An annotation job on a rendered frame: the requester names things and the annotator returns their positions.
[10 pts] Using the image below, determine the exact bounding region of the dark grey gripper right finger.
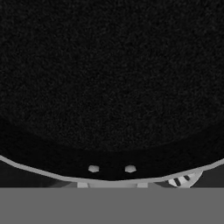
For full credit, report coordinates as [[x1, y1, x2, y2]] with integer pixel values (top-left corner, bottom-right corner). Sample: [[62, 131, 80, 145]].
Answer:
[[136, 180, 171, 188]]

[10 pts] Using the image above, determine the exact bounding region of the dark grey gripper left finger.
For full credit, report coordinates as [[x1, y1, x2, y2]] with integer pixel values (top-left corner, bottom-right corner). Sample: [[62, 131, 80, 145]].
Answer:
[[57, 179, 89, 188]]

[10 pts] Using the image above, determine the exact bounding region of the black frying pan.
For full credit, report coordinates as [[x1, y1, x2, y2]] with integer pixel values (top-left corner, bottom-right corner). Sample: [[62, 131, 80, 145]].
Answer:
[[0, 0, 224, 188]]

